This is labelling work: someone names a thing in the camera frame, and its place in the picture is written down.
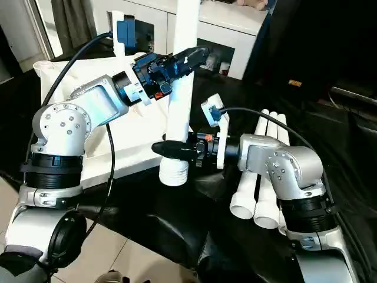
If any grey curtain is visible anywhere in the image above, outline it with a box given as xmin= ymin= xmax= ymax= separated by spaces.
xmin=50 ymin=0 xmax=98 ymax=57

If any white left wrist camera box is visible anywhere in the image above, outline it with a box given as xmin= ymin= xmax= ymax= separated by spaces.
xmin=111 ymin=12 xmax=140 ymax=58

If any white plastic table top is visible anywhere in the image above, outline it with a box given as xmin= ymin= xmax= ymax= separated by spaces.
xmin=32 ymin=53 xmax=196 ymax=185

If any white glass-door cabinet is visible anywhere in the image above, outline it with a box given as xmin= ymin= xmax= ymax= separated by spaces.
xmin=91 ymin=0 xmax=269 ymax=80

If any white plastic table leg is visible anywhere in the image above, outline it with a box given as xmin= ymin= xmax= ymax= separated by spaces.
xmin=230 ymin=109 xmax=269 ymax=220
xmin=253 ymin=112 xmax=281 ymax=229
xmin=158 ymin=0 xmax=202 ymax=187
xmin=276 ymin=114 xmax=292 ymax=236

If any black work mat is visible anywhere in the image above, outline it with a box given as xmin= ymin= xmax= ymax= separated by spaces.
xmin=0 ymin=47 xmax=377 ymax=283

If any silver metal rail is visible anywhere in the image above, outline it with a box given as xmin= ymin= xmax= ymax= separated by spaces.
xmin=332 ymin=87 xmax=377 ymax=106

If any dark robot left foot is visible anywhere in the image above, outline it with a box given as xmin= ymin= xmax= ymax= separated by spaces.
xmin=94 ymin=270 xmax=125 ymax=283

